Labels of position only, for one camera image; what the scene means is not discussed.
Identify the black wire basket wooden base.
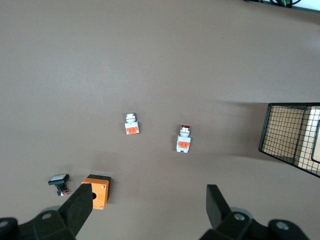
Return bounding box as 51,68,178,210
257,101,320,179

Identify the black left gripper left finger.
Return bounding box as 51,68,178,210
0,183,94,240

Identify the orange button enclosure box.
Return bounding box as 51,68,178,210
81,174,112,211

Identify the red push button switch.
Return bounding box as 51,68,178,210
175,124,193,154

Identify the small orange grey connector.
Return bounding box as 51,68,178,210
124,112,141,136

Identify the black square push button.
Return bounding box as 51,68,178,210
47,173,72,197

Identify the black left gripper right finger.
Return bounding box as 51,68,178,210
199,184,311,240

